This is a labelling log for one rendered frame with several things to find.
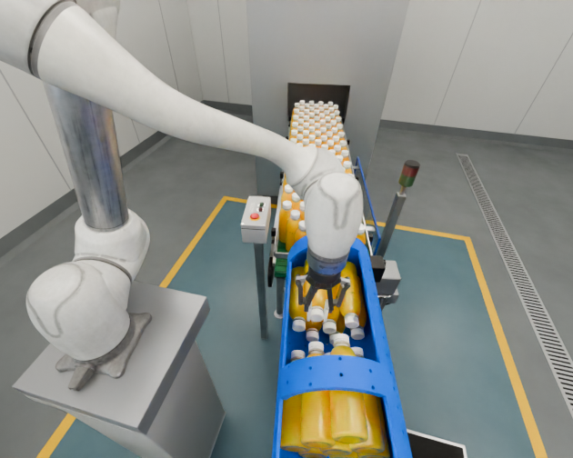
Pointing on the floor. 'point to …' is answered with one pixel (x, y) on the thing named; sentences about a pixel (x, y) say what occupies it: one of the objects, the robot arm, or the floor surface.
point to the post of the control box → (261, 287)
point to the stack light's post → (390, 224)
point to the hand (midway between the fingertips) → (317, 311)
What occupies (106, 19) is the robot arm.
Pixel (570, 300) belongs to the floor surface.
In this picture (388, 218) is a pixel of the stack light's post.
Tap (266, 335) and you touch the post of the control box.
